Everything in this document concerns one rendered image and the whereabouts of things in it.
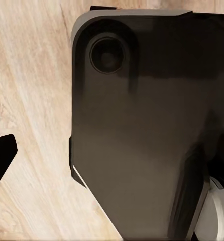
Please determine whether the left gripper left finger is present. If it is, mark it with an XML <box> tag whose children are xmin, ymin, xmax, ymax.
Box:
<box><xmin>0</xmin><ymin>134</ymin><xmax>18</xmax><ymax>180</ymax></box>

